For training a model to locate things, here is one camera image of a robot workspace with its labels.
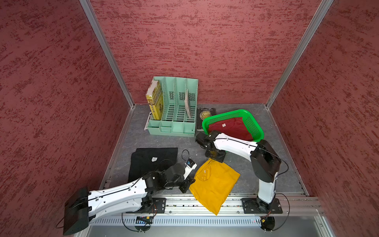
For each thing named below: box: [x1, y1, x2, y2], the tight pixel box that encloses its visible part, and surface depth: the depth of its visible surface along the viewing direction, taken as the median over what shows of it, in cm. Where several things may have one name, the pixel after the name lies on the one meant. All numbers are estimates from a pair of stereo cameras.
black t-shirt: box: [127, 147, 179, 183], surface depth 91 cm
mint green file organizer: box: [147, 76, 199, 138], surface depth 105 cm
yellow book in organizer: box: [146, 79, 165, 121], surface depth 99 cm
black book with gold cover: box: [196, 107, 217, 132], surface depth 116 cm
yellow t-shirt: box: [189, 158, 241, 216], surface depth 81 cm
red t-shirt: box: [208, 117, 254, 141], surface depth 105 cm
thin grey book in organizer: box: [184, 88, 192, 119], surface depth 102 cm
